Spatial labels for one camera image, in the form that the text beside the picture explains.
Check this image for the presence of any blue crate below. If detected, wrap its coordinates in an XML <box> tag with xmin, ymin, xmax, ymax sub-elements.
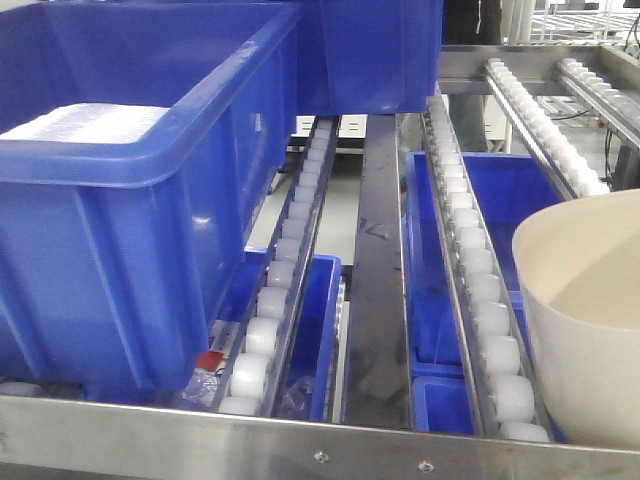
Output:
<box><xmin>405</xmin><ymin>152</ymin><xmax>560</xmax><ymax>378</ymax></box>
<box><xmin>210</xmin><ymin>248</ymin><xmax>342</xmax><ymax>422</ymax></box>

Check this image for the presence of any clear plastic bag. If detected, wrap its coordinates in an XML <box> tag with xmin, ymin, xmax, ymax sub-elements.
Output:
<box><xmin>278</xmin><ymin>376</ymin><xmax>314</xmax><ymax>420</ymax></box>

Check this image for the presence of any large blue crate front left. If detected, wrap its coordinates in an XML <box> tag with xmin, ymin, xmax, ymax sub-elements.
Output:
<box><xmin>1</xmin><ymin>1</ymin><xmax>301</xmax><ymax>390</ymax></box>

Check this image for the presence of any white foam sheet stack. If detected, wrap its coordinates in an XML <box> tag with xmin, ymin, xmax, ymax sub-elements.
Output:
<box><xmin>1</xmin><ymin>103</ymin><xmax>168</xmax><ymax>144</ymax></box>

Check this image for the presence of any white roller track far right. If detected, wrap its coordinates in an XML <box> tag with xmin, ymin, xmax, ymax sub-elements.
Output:
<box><xmin>556</xmin><ymin>58</ymin><xmax>639</xmax><ymax>147</ymax></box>

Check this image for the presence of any blue crate rear centre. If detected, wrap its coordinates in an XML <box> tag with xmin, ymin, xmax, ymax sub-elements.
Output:
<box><xmin>298</xmin><ymin>0</ymin><xmax>444</xmax><ymax>115</ymax></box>

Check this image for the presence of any white roller track centre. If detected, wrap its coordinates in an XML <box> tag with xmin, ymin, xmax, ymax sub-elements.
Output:
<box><xmin>424</xmin><ymin>95</ymin><xmax>554</xmax><ymax>442</ymax></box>

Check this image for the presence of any blue crate below left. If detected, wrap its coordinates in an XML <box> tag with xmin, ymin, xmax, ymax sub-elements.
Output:
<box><xmin>210</xmin><ymin>248</ymin><xmax>342</xmax><ymax>422</ymax></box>

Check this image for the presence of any white round plastic bin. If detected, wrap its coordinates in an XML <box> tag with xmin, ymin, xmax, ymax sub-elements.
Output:
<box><xmin>512</xmin><ymin>190</ymin><xmax>639</xmax><ymax>449</ymax></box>

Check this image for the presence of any white roller track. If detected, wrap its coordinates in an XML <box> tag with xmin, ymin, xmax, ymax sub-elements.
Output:
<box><xmin>424</xmin><ymin>95</ymin><xmax>554</xmax><ymax>442</ymax></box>
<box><xmin>556</xmin><ymin>58</ymin><xmax>639</xmax><ymax>147</ymax></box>
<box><xmin>485</xmin><ymin>58</ymin><xmax>610</xmax><ymax>199</ymax></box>
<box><xmin>211</xmin><ymin>116</ymin><xmax>340</xmax><ymax>416</ymax></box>

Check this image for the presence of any white roller track left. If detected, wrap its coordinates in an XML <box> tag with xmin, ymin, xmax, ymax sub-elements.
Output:
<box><xmin>211</xmin><ymin>116</ymin><xmax>340</xmax><ymax>416</ymax></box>

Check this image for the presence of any small blue crate below front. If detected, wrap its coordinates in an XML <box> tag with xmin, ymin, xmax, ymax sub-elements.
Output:
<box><xmin>412</xmin><ymin>376</ymin><xmax>474</xmax><ymax>435</ymax></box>

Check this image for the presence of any blue crate below centre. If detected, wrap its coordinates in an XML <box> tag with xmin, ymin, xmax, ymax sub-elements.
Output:
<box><xmin>405</xmin><ymin>152</ymin><xmax>560</xmax><ymax>378</ymax></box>

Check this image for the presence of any steel centre divider bar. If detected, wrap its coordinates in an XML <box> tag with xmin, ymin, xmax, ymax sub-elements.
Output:
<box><xmin>343</xmin><ymin>115</ymin><xmax>412</xmax><ymax>430</ymax></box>

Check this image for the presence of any red label tag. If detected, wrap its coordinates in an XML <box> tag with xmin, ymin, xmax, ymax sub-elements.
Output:
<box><xmin>196</xmin><ymin>351</ymin><xmax>224</xmax><ymax>372</ymax></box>

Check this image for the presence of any stainless steel shelf frame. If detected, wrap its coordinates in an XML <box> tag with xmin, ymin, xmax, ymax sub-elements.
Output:
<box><xmin>0</xmin><ymin>42</ymin><xmax>640</xmax><ymax>480</ymax></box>

